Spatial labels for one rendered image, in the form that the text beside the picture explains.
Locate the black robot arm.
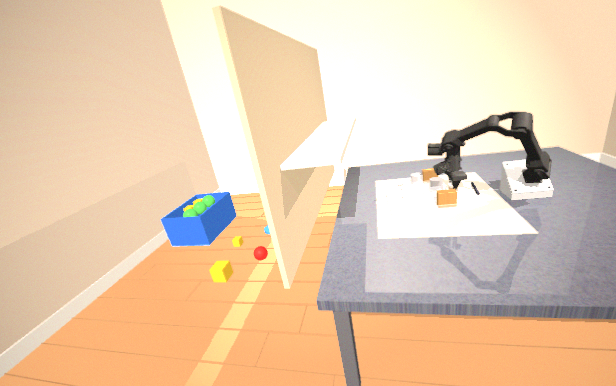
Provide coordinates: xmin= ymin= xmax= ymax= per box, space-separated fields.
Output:
xmin=428 ymin=111 xmax=552 ymax=183

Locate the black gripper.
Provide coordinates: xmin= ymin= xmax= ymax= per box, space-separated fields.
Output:
xmin=444 ymin=156 xmax=467 ymax=190

